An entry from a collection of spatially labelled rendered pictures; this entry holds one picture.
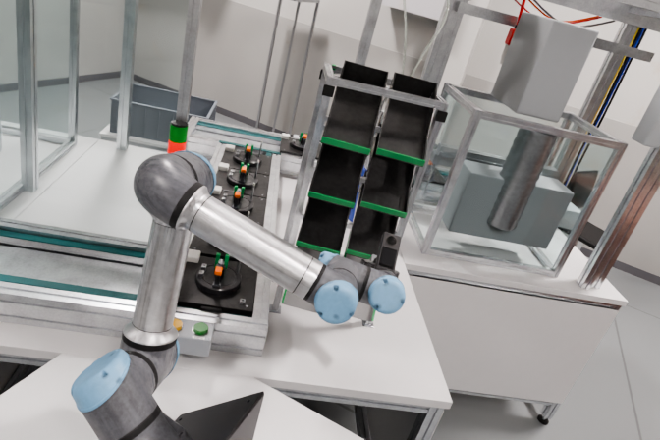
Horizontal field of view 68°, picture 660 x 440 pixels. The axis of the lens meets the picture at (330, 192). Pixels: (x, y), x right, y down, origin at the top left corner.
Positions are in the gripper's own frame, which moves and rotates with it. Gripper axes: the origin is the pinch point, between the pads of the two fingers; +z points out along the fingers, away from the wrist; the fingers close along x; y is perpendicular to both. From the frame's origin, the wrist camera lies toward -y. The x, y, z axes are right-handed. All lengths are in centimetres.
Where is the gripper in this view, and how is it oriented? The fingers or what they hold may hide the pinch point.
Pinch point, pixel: (377, 264)
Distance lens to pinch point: 134.0
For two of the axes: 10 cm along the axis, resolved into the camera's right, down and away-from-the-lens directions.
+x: 9.5, 3.1, -0.2
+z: 0.2, 0.2, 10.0
